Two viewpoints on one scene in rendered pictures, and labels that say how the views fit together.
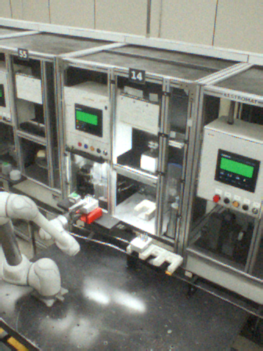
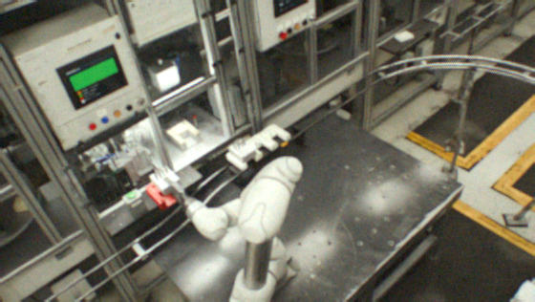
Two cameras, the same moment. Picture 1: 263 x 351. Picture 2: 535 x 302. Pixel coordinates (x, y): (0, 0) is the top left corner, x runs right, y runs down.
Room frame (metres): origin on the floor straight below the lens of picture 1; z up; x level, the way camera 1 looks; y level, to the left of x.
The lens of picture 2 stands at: (1.43, 1.63, 2.58)
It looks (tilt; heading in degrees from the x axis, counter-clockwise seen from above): 42 degrees down; 289
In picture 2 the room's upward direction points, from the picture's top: 8 degrees counter-clockwise
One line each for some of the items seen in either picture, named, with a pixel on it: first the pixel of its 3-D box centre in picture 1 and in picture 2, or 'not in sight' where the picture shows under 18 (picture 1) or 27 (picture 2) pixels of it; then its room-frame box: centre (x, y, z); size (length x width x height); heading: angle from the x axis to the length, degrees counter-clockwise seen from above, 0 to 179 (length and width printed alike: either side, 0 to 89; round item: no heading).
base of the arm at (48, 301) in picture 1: (51, 291); (273, 269); (1.86, 0.51, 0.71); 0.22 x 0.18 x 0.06; 55
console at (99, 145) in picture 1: (96, 118); (79, 75); (2.70, 0.27, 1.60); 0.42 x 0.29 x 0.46; 55
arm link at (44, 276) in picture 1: (45, 274); (267, 256); (1.88, 0.54, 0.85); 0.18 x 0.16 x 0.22; 83
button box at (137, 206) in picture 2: (75, 201); (134, 203); (2.57, 0.43, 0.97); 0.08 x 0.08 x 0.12; 55
